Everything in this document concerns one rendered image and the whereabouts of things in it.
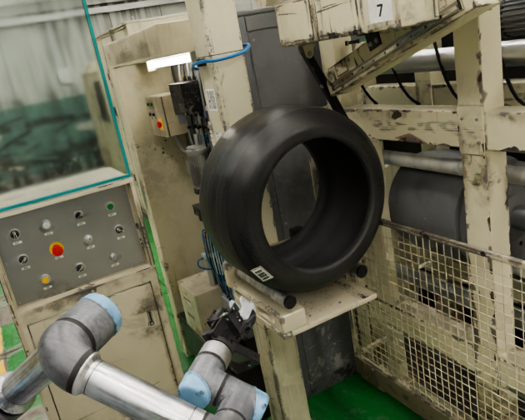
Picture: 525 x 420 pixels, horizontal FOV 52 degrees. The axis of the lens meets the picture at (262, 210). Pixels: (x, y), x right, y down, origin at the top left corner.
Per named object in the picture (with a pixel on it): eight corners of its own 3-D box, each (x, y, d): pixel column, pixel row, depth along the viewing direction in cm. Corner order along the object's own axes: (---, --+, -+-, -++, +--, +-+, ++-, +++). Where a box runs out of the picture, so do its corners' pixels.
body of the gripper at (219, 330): (237, 300, 135) (218, 331, 125) (254, 326, 137) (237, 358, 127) (214, 307, 139) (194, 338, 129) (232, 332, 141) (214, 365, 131)
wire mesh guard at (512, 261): (354, 356, 234) (332, 206, 214) (357, 354, 235) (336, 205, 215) (543, 482, 157) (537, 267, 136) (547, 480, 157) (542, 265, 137)
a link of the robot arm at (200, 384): (205, 419, 117) (171, 402, 118) (224, 382, 126) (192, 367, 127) (213, 397, 112) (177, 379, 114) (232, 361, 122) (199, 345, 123)
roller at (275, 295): (247, 273, 195) (237, 278, 194) (244, 262, 194) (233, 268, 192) (298, 305, 165) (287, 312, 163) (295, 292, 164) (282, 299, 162)
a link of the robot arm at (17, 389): (-48, 417, 137) (64, 309, 114) (-7, 382, 151) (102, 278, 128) (-16, 451, 138) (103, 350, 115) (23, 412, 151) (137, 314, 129)
